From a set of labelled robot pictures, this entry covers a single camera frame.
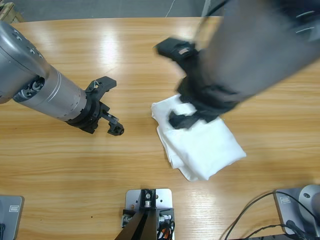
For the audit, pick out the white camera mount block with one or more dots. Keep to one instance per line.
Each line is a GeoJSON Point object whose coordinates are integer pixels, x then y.
{"type": "Point", "coordinates": [165, 197]}

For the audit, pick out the wooden pallet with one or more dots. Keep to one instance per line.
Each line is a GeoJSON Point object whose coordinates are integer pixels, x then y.
{"type": "Point", "coordinates": [10, 12]}

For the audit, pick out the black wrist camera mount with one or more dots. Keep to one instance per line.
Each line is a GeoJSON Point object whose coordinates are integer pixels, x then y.
{"type": "Point", "coordinates": [102, 83]}
{"type": "Point", "coordinates": [175, 50]}

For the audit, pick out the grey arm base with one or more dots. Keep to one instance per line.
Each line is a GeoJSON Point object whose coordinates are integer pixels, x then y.
{"type": "Point", "coordinates": [12, 222]}
{"type": "Point", "coordinates": [307, 200]}

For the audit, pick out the dark camera post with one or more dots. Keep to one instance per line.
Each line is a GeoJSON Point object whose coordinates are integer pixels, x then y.
{"type": "Point", "coordinates": [140, 227]}

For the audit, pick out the white t-shirt with black logo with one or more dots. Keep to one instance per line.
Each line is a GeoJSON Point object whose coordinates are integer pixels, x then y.
{"type": "Point", "coordinates": [205, 150]}

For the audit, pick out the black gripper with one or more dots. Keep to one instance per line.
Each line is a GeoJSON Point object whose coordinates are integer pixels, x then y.
{"type": "Point", "coordinates": [92, 115]}
{"type": "Point", "coordinates": [210, 100]}

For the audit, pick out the white metal frame leg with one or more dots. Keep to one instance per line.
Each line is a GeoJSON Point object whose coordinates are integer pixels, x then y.
{"type": "Point", "coordinates": [205, 7]}

